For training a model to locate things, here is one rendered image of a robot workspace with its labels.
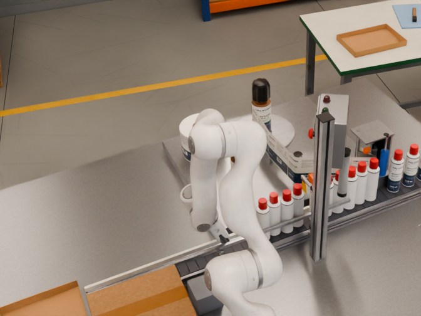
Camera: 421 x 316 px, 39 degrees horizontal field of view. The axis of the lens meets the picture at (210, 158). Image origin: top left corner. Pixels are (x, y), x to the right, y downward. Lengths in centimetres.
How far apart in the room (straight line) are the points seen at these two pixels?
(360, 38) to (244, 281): 239
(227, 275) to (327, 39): 237
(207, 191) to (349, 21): 231
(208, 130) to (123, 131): 287
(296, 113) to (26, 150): 227
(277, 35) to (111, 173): 307
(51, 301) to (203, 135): 103
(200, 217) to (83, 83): 332
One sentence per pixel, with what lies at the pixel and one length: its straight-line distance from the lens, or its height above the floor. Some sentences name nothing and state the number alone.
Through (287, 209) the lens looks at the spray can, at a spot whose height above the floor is 102.
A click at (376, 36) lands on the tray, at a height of 80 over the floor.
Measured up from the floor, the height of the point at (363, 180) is 101.
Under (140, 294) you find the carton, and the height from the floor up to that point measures 112.
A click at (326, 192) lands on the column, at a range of 210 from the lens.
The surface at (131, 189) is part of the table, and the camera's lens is 272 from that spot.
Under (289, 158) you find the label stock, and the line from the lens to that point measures 248.
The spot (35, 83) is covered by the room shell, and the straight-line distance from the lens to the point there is 533.
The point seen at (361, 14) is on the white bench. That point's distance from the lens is 412.
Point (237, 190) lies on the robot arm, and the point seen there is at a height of 148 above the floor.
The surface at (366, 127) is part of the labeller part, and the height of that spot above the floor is 114.
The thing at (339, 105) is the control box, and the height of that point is 148.
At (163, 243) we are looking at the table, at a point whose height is 83.
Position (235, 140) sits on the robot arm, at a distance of 166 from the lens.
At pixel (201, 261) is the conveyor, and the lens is 230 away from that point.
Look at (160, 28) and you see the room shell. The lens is 584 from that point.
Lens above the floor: 262
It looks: 39 degrees down
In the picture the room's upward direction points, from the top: 6 degrees counter-clockwise
